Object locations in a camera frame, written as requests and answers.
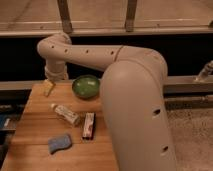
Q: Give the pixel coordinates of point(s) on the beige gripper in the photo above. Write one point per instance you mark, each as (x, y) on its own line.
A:
(53, 77)

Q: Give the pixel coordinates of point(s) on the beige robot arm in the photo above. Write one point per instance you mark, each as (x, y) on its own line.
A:
(131, 93)

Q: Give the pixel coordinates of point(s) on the green bowl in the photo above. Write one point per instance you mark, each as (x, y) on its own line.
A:
(86, 86)

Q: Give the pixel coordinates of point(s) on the wooden cutting board table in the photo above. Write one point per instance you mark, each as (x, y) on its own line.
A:
(28, 150)

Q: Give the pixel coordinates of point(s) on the blue object at left edge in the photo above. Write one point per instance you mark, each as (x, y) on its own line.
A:
(4, 121)

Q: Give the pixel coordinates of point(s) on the blue sponge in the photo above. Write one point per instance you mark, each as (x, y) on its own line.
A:
(61, 142)

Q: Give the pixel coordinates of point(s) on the left metal window post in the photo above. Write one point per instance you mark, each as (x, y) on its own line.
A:
(65, 16)

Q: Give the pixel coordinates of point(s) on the metal window post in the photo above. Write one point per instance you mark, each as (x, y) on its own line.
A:
(65, 16)
(130, 15)

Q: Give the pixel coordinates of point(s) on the right metal window post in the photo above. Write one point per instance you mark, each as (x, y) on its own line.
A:
(130, 15)

